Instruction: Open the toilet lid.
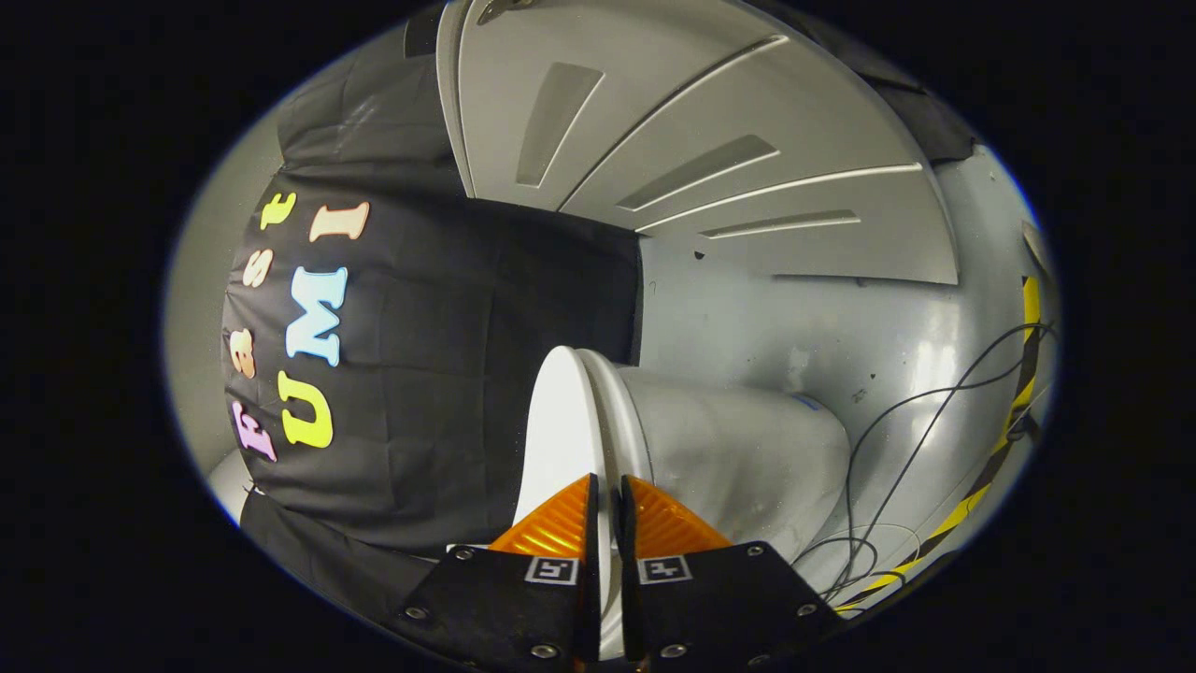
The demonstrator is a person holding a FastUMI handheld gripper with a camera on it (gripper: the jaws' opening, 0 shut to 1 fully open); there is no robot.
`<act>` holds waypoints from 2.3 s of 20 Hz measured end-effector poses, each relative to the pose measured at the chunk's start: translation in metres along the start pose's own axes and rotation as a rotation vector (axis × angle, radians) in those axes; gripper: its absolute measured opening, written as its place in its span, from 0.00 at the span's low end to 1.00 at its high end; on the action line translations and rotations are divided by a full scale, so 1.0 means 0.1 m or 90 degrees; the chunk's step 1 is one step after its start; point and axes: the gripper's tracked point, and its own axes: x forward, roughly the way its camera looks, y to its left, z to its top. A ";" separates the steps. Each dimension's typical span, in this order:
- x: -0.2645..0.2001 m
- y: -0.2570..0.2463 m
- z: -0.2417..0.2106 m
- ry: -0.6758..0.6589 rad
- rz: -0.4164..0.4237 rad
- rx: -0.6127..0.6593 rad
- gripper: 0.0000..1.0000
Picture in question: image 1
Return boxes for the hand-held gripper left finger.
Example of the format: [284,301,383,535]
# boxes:
[391,473,601,672]

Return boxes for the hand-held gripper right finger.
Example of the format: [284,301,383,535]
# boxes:
[612,475,847,672]

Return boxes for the white toilet lid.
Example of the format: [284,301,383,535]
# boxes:
[512,346,619,660]

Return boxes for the white toilet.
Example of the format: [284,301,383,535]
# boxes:
[575,349,851,592]

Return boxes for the black backdrop cloth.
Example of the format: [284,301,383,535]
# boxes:
[221,0,977,623]

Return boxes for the yellow black floor tape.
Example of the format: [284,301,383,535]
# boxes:
[836,276,1043,613]

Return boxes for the white cabinet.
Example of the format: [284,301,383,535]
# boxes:
[437,0,961,286]

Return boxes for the thin black floor cables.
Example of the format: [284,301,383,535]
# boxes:
[794,322,1057,604]

